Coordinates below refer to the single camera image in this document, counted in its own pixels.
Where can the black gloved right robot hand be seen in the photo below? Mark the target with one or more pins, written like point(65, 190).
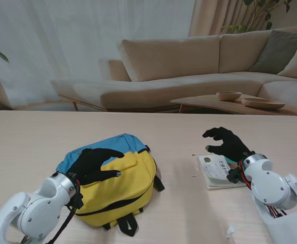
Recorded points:
point(230, 145)

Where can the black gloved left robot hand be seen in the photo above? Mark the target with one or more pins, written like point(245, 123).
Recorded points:
point(92, 165)

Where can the teal book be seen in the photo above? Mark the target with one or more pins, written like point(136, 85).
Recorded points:
point(216, 172)

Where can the blue and yellow school backpack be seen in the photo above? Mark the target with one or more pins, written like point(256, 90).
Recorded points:
point(128, 185)

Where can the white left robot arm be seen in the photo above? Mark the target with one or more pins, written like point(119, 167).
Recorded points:
point(34, 211)

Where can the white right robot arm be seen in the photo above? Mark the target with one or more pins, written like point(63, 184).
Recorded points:
point(275, 190)

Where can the small deep wooden bowl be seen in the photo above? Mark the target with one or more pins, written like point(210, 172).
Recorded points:
point(229, 96)

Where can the wide shallow wooden bowl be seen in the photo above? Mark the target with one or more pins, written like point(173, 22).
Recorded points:
point(262, 103)

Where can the wooden coffee table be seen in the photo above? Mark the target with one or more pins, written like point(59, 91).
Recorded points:
point(201, 101)

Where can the beige sofa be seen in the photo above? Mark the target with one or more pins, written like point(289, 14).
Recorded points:
point(176, 84)

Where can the grey sofa cushion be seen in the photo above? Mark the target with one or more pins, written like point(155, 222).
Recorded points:
point(277, 50)

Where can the tall green leafy plant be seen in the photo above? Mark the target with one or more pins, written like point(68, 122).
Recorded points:
point(235, 28)

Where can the beige curtain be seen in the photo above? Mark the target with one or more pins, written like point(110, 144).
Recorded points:
point(204, 17)

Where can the white sheer curtain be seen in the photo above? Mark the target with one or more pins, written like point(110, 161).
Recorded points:
point(62, 38)

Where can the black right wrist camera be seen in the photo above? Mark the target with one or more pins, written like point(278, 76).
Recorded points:
point(233, 176)

